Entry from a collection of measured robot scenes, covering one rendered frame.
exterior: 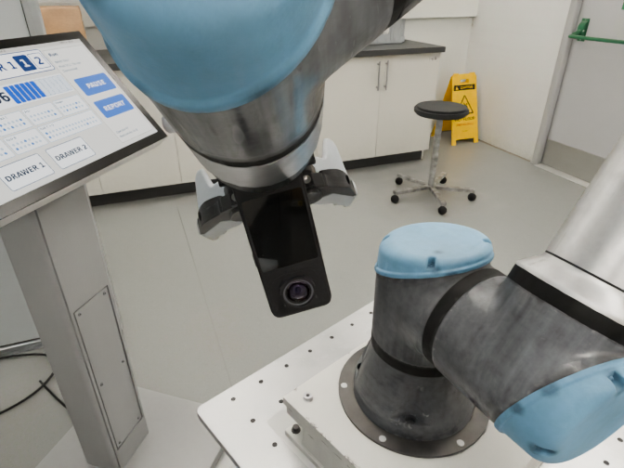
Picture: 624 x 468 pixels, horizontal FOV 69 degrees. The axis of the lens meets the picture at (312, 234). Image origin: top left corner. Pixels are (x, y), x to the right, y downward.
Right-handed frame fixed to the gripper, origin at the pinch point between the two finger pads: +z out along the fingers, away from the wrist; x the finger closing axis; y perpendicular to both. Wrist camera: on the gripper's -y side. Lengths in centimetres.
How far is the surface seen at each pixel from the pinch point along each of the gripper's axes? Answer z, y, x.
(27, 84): 40, 46, 42
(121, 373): 87, -15, 55
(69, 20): 203, 184, 93
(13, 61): 39, 51, 43
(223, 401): 24.2, -19.5, 14.9
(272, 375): 28.0, -18.3, 7.5
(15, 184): 31, 23, 43
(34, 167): 35, 27, 41
